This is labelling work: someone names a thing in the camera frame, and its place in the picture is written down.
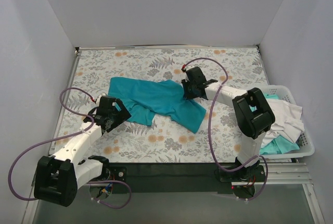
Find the white t-shirt in basket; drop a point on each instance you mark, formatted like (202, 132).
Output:
(288, 121)

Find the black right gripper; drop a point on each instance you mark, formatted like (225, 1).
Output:
(189, 91)

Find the teal t-shirt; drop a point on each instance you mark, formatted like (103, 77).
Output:
(144, 99)

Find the floral patterned table mat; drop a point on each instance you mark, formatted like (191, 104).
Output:
(168, 127)

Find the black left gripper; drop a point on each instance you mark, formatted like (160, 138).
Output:
(117, 114)

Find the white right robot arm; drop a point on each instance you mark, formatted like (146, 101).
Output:
(253, 114)

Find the aluminium frame rail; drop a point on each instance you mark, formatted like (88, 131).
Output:
(288, 173)

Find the white plastic laundry basket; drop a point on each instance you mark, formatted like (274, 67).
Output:
(306, 146)

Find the mint green shirt in basket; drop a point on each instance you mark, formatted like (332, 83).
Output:
(278, 145)

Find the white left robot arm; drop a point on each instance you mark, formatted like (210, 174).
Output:
(58, 177)

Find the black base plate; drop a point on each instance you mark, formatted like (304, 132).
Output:
(184, 177)

